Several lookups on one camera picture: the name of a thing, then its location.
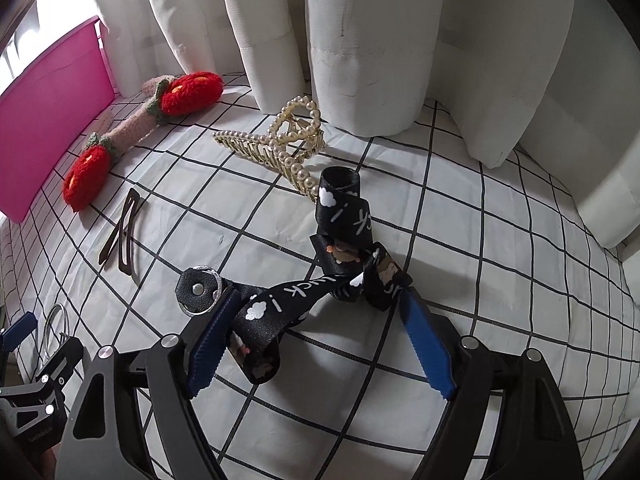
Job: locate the brown snap hair clip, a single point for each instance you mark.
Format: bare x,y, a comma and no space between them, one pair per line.
111,246
129,232

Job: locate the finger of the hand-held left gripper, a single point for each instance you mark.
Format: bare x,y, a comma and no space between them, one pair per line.
64,360
19,329

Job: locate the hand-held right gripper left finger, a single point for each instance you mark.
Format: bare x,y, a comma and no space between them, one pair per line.
209,347

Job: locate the pink storage box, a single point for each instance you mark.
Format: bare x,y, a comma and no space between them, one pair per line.
50,120

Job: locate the pearl hair claw clip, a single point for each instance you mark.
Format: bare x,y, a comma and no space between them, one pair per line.
260,152

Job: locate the white curtain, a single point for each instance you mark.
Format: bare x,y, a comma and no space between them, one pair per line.
350,35

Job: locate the silver bangle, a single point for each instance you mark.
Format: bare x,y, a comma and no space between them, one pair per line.
49,327

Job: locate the red knitted flower hair clip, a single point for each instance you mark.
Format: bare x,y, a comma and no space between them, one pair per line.
187,92

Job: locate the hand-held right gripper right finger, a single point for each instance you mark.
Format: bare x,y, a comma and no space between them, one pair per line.
425,345

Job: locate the white checkered bed sheet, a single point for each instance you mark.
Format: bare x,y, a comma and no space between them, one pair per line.
500,260

